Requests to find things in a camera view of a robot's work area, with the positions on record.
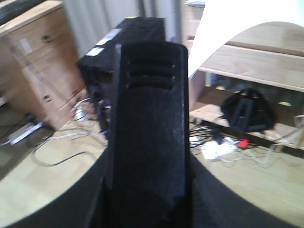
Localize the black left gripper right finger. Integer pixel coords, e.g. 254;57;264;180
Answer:
191;155;304;228

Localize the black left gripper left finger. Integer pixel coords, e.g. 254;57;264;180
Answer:
0;147;110;228

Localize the black stapler orange button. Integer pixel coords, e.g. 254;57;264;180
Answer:
106;42;192;228

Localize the white paper stack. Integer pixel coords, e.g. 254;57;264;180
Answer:
188;0;304;79

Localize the white power strip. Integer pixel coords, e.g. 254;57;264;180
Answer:
201;137;237;160

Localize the black bag under shelf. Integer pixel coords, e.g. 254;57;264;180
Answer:
220;88;276;133

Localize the wooden shelf unit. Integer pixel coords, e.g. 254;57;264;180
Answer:
182;0;304;157

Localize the black computer tower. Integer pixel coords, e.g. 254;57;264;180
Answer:
76;17;167;133

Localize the wooden drawer cabinet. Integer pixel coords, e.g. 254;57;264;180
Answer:
0;0;85;129

